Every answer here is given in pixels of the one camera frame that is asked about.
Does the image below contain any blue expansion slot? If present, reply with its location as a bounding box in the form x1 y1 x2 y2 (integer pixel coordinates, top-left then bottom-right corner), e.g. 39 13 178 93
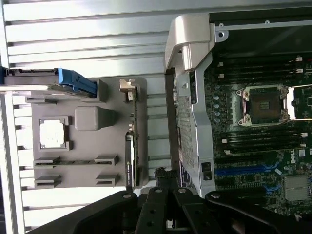
216 167 266 176

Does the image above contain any black expansion slot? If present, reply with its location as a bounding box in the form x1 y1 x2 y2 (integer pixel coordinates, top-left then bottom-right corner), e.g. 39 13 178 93
215 156 267 166

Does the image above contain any grey plastic parts rack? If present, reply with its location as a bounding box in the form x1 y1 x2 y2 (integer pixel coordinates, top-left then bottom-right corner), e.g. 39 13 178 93
25 77 149 189

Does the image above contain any green motherboard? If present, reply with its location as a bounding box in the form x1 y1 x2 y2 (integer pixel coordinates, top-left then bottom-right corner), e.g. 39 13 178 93
203 47 312 220

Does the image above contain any green RAM stick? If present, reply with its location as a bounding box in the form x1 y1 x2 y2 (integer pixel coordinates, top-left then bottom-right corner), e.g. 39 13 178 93
34 158 116 169

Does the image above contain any open black PC case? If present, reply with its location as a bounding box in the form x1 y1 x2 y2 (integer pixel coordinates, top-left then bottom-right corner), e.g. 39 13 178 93
164 0 312 221

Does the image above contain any silver chipset heatsink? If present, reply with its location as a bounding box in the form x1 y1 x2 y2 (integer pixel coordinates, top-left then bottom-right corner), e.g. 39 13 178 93
283 175 310 202

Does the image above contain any silver CPU chip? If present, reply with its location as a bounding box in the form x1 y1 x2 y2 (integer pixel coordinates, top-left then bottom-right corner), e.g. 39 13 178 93
39 120 67 149

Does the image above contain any CPU socket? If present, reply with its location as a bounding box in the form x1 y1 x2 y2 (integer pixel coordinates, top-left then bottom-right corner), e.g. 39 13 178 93
235 84 290 127

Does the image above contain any metal socket cover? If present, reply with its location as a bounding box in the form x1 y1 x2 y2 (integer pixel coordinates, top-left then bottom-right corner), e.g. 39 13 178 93
285 85 312 120

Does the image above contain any hard disk with blue carrier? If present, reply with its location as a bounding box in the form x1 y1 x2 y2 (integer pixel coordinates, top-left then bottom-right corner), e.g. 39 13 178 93
0 67 98 98

